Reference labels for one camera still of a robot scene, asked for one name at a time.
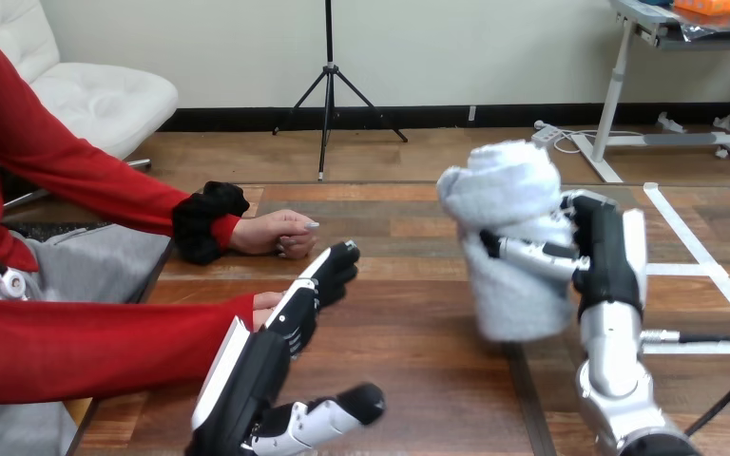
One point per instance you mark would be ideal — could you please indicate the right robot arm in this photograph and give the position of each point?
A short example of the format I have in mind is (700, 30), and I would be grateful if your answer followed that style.
(614, 377)

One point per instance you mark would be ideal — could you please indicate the black tripod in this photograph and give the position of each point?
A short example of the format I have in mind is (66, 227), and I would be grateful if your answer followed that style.
(328, 94)

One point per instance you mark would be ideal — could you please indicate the white cushioned chair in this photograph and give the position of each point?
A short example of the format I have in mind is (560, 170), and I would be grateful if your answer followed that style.
(100, 94)

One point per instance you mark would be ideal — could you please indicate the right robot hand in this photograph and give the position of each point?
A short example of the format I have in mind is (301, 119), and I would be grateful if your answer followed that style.
(607, 252)

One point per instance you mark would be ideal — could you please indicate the white power strip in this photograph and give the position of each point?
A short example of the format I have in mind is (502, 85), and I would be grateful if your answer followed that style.
(546, 134)

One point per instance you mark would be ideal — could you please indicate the person's forearm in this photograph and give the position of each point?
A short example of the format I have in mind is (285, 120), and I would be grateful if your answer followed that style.
(126, 195)
(100, 349)

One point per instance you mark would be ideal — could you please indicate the foil sheet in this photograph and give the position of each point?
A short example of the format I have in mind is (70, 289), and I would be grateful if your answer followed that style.
(724, 25)

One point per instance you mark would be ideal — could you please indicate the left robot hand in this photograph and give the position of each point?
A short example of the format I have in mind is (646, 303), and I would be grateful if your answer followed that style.
(245, 384)

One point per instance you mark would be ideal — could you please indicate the person's hand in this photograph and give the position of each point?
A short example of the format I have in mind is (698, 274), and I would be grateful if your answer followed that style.
(270, 233)
(263, 308)

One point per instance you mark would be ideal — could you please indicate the white towel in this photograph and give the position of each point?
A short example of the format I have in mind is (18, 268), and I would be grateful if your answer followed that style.
(510, 189)

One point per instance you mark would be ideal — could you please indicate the white desk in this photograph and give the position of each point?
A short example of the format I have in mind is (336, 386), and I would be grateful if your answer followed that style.
(614, 94)

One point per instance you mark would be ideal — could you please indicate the orange thing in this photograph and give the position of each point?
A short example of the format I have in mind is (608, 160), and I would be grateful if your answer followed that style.
(708, 6)

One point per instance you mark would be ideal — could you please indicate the person's body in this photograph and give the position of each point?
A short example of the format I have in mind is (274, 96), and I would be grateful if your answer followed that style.
(0, 126)

